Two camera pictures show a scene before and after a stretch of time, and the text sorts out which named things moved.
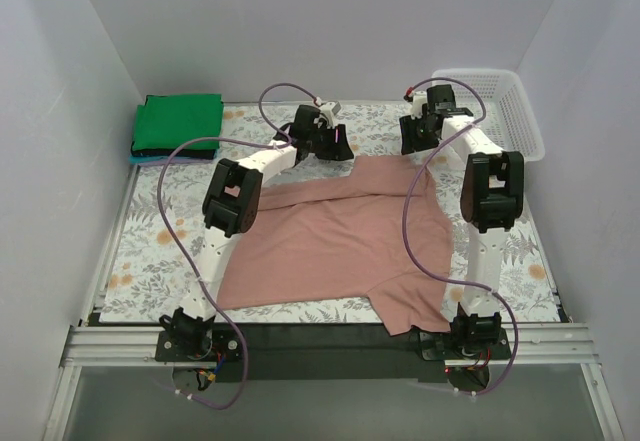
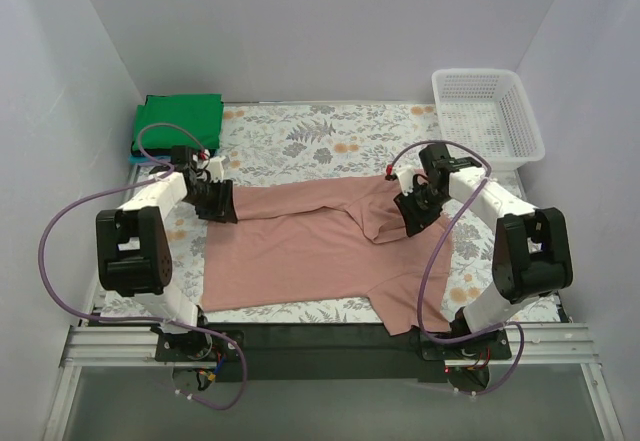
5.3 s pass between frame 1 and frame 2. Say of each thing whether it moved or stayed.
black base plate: stayed
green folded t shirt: stayed
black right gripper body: moved
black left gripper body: moved
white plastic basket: stayed
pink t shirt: stayed
